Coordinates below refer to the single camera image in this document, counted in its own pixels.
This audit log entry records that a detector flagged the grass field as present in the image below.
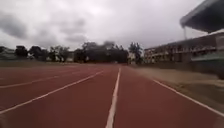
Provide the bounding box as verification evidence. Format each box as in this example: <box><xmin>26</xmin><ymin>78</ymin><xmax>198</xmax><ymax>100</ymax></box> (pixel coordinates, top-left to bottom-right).
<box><xmin>0</xmin><ymin>59</ymin><xmax>79</xmax><ymax>68</ymax></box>

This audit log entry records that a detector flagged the dark low wall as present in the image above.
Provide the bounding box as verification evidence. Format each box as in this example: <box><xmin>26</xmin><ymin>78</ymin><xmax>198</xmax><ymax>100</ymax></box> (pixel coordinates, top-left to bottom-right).
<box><xmin>139</xmin><ymin>59</ymin><xmax>224</xmax><ymax>80</ymax></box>

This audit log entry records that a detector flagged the row of trees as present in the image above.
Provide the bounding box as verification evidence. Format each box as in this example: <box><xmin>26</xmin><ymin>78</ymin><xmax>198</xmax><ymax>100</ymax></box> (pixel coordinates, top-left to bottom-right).
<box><xmin>14</xmin><ymin>40</ymin><xmax>144</xmax><ymax>65</ymax></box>

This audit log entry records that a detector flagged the long multi-storey building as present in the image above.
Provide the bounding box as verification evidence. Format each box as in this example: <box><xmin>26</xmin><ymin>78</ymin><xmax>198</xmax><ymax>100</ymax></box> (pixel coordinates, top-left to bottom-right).
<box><xmin>143</xmin><ymin>31</ymin><xmax>224</xmax><ymax>64</ymax></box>

